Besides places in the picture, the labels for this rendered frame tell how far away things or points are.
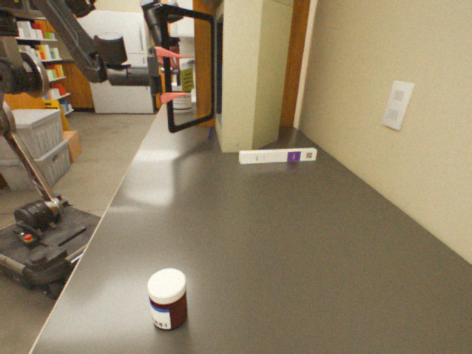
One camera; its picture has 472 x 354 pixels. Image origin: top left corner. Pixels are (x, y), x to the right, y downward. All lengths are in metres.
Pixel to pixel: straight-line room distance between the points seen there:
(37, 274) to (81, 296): 1.24
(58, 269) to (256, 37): 1.44
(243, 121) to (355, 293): 0.65
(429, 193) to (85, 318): 0.71
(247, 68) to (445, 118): 0.54
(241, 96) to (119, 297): 0.69
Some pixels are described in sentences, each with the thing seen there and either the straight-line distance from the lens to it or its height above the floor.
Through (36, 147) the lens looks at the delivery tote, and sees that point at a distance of 2.96.
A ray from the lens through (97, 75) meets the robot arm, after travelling 0.84.
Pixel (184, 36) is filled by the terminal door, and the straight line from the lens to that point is 1.05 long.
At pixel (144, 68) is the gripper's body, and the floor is 1.22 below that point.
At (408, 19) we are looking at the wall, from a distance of 0.87.
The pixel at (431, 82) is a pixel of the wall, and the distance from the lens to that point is 0.77.
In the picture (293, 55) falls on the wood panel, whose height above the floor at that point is 1.26.
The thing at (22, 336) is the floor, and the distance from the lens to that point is 1.79.
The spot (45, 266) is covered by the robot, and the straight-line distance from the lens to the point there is 1.69.
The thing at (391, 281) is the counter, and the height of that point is 0.94.
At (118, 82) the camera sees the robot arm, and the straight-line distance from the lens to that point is 0.82.
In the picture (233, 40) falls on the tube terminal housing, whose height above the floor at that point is 1.30.
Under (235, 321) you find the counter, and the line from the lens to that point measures 0.41.
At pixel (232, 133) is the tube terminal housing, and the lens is 0.94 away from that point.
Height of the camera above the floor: 1.27
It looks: 27 degrees down
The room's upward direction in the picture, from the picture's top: 2 degrees clockwise
